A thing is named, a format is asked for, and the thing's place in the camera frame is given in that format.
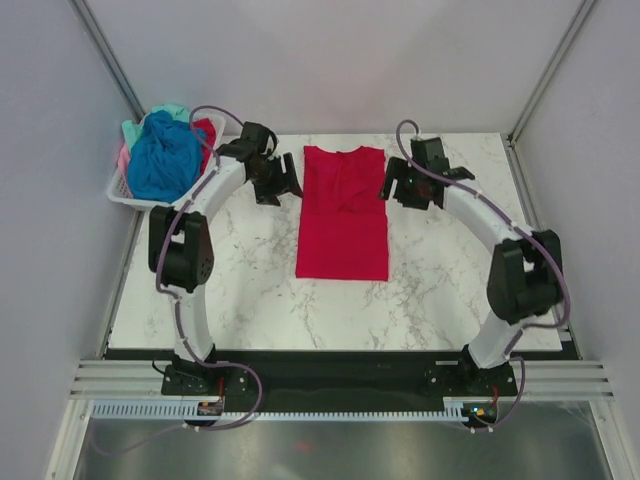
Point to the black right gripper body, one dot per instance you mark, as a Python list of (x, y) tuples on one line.
[(407, 189)]

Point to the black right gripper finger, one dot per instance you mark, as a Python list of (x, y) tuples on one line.
[(458, 174), (394, 172)]

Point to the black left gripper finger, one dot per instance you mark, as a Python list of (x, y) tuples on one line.
[(289, 181), (268, 200)]

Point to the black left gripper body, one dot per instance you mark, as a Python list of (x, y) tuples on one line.
[(267, 182)]

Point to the red t shirt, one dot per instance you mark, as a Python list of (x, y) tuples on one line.
[(343, 233), (208, 132)]

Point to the white plastic laundry basket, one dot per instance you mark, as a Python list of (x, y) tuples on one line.
[(118, 189)]

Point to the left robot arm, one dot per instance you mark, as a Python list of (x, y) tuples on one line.
[(180, 249)]

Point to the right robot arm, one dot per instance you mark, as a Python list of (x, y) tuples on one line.
[(525, 278)]

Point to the blue t shirt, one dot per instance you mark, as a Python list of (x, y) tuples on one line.
[(165, 163)]

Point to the teal t shirt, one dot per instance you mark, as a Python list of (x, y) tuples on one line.
[(133, 131)]

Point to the pink t shirt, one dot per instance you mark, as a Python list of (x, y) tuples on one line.
[(123, 160)]

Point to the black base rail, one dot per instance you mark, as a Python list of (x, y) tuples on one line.
[(337, 379)]

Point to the left aluminium frame post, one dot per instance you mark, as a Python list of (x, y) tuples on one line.
[(101, 44)]

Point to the aluminium frame post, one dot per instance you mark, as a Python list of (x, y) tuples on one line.
[(101, 44), (562, 49)]

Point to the right aluminium frame post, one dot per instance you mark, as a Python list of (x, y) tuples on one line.
[(562, 49)]

